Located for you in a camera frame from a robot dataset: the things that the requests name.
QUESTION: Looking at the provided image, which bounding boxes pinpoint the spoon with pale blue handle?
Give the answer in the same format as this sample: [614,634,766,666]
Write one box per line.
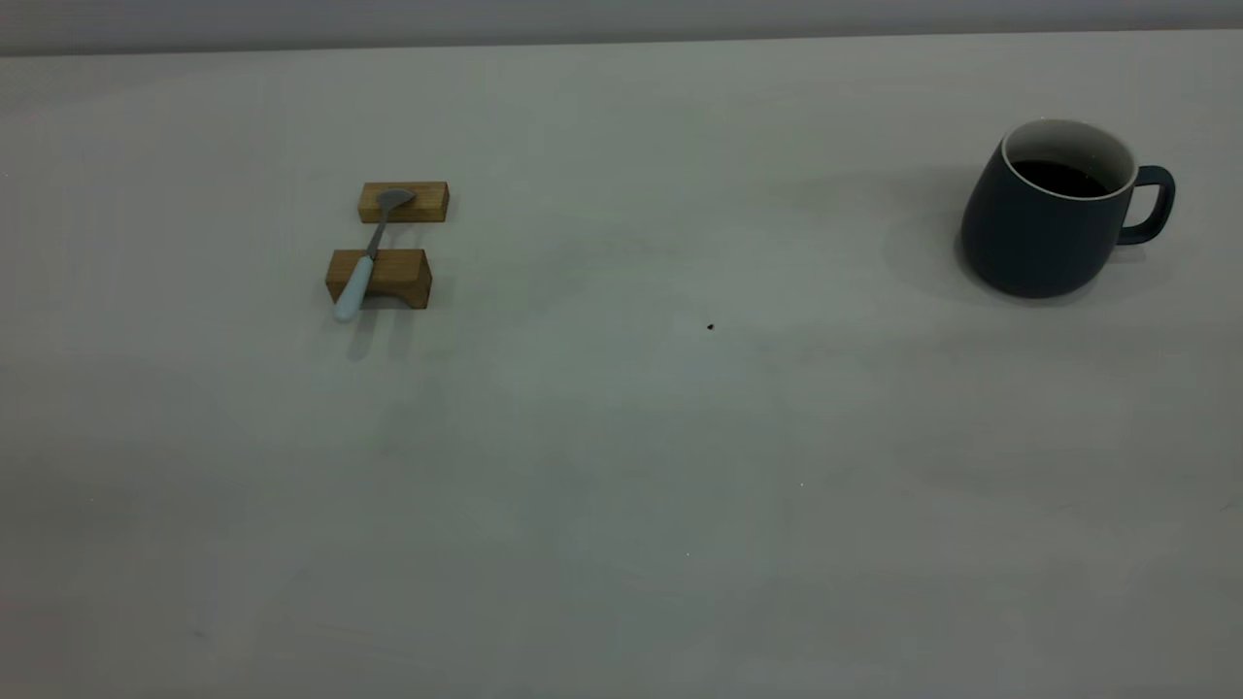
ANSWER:
[333,187,417,323]

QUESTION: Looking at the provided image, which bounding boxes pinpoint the dark grey ceramic mug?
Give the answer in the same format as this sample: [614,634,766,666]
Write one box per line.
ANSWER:
[959,118,1176,299]

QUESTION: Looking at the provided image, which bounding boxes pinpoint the dark coffee liquid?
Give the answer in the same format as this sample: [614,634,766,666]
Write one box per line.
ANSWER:
[1012,160,1110,198]

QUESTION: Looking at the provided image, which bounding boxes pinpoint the arched wooden block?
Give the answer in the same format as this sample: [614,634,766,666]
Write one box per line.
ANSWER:
[324,249,432,311]

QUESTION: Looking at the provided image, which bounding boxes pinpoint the flat rectangular wooden block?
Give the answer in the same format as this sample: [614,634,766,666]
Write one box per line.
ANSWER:
[357,181,450,224]

